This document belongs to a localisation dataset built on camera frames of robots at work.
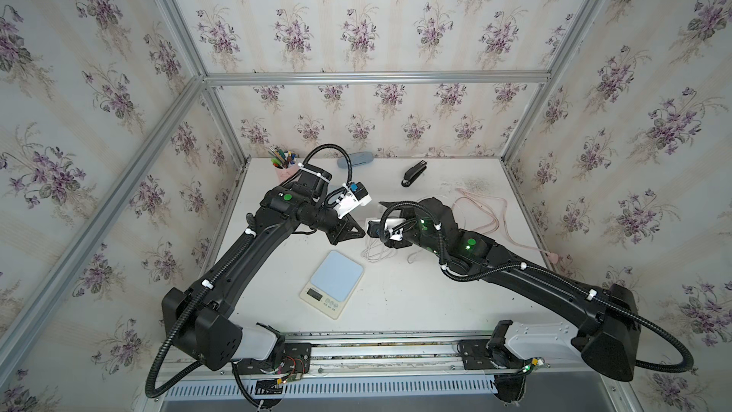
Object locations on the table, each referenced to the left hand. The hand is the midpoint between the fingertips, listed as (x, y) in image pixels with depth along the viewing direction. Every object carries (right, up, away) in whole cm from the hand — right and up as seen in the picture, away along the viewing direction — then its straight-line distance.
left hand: (361, 231), depth 72 cm
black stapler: (+19, +17, +39) cm, 46 cm away
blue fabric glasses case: (-3, +23, +45) cm, 51 cm away
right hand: (+7, +6, 0) cm, 9 cm away
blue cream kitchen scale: (-9, -18, +14) cm, 25 cm away
